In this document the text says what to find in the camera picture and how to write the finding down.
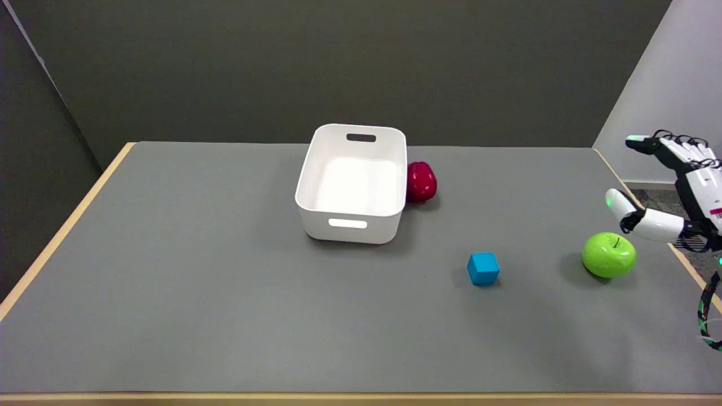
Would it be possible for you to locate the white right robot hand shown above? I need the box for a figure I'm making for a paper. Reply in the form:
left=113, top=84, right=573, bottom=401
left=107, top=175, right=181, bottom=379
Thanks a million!
left=605, top=130, right=722, bottom=253

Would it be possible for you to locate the white plastic bin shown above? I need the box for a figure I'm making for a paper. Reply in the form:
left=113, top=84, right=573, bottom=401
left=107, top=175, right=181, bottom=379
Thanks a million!
left=294, top=123, right=408, bottom=245

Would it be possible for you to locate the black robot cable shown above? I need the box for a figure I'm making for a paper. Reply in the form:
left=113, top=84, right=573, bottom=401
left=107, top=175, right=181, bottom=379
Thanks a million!
left=697, top=271, right=722, bottom=352

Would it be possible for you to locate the blue cube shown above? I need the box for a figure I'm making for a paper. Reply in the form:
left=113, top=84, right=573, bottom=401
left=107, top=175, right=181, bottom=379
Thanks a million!
left=467, top=251, right=501, bottom=286

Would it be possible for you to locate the green apple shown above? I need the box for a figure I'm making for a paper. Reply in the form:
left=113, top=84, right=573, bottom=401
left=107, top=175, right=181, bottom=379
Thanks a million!
left=582, top=232, right=637, bottom=279

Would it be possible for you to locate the red apple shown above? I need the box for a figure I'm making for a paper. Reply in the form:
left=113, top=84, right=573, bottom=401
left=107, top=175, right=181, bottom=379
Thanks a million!
left=406, top=161, right=438, bottom=204

